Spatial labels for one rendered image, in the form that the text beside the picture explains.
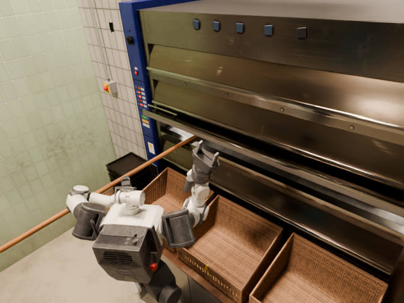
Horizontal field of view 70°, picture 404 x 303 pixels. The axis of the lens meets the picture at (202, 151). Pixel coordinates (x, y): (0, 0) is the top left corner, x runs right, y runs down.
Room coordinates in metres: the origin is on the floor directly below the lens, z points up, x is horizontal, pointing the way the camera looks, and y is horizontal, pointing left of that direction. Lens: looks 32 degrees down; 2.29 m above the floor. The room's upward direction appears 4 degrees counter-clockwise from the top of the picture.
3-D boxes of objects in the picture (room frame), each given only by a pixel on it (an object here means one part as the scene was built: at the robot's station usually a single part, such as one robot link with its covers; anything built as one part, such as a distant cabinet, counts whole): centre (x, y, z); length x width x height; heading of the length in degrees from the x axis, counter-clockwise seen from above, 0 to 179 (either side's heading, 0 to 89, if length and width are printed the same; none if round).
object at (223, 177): (1.54, -0.31, 1.02); 1.79 x 0.11 x 0.19; 46
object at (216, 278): (1.33, -0.14, 0.72); 0.56 x 0.49 x 0.28; 46
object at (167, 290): (0.90, 0.28, 1.00); 0.28 x 0.13 x 0.18; 46
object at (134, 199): (0.97, 0.32, 1.47); 0.10 x 0.07 x 0.09; 80
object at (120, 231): (0.91, 0.34, 1.27); 0.34 x 0.30 x 0.36; 80
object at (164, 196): (1.74, 0.28, 0.72); 0.56 x 0.49 x 0.28; 45
